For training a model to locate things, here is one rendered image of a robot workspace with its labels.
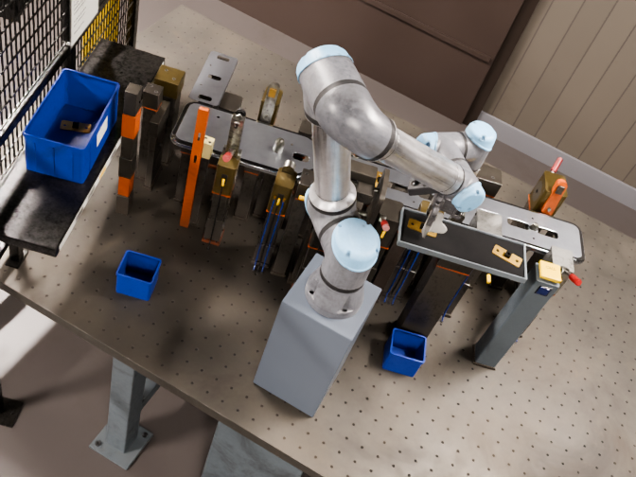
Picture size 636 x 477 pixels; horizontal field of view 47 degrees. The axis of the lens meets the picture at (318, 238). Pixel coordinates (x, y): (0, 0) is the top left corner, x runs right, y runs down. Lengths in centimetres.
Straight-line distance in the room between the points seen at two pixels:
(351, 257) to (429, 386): 75
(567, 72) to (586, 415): 227
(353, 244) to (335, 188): 14
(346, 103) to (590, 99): 304
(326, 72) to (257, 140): 94
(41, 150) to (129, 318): 54
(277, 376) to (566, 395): 98
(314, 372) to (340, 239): 44
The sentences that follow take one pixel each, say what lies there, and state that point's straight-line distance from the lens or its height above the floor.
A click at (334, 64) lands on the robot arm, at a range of 148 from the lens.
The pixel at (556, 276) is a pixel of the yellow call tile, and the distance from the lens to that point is 215.
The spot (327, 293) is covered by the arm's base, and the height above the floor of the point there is 117.
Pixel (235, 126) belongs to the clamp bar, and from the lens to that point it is 209.
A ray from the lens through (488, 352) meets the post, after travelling 239.
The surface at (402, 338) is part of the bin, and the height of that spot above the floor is 76.
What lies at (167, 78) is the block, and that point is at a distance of 245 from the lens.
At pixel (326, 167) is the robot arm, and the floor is 146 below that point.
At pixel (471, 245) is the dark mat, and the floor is 116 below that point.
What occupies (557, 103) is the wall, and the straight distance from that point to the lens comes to 440.
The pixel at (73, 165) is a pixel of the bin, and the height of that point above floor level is 109.
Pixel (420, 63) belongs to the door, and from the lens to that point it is 446.
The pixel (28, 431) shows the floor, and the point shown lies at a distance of 284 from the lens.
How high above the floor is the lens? 254
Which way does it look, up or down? 46 degrees down
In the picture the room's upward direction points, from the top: 21 degrees clockwise
